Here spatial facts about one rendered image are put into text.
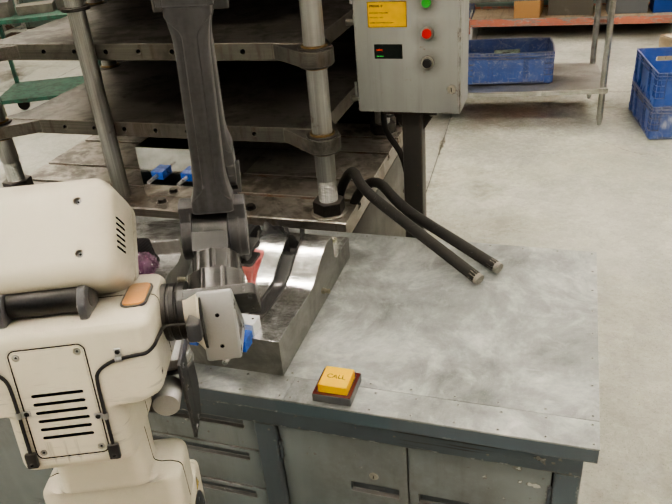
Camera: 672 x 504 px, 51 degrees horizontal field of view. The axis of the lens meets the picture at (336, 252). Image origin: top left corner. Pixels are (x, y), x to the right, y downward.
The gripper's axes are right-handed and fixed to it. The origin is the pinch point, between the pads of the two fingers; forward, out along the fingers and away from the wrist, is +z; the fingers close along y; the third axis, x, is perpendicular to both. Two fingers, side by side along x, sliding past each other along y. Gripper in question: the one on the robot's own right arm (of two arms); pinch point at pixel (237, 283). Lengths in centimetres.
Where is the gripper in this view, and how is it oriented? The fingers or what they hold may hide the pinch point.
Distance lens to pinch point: 141.8
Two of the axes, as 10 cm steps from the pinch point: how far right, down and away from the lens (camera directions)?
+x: -2.9, 5.1, -8.1
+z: 0.8, 8.6, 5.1
